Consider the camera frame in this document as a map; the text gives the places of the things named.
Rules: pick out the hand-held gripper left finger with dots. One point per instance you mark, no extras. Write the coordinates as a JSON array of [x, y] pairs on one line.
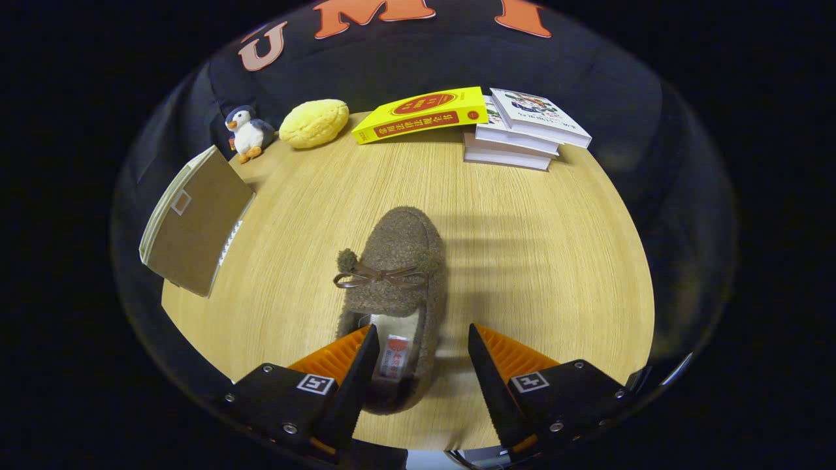
[[356, 385]]

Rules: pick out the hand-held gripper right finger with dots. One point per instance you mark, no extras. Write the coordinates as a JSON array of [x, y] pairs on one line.
[[496, 391]]

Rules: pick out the brown fuzzy slipper shoe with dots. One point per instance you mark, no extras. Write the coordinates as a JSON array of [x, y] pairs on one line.
[[398, 248]]

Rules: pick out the brown fabric storage box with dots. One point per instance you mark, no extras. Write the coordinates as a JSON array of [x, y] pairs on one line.
[[196, 228]]

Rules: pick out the brown cover book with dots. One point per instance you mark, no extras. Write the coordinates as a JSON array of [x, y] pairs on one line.
[[506, 158]]

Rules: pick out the yellow bread-shaped plush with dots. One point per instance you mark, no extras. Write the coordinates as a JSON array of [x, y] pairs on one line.
[[313, 123]]

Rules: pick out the penguin plush toy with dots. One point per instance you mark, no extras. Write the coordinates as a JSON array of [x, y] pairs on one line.
[[248, 134]]

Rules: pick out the yellow book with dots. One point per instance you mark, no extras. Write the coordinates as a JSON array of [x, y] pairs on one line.
[[418, 114]]

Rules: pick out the white illustrated cover book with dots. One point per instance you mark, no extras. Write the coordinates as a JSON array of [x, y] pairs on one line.
[[539, 114]]

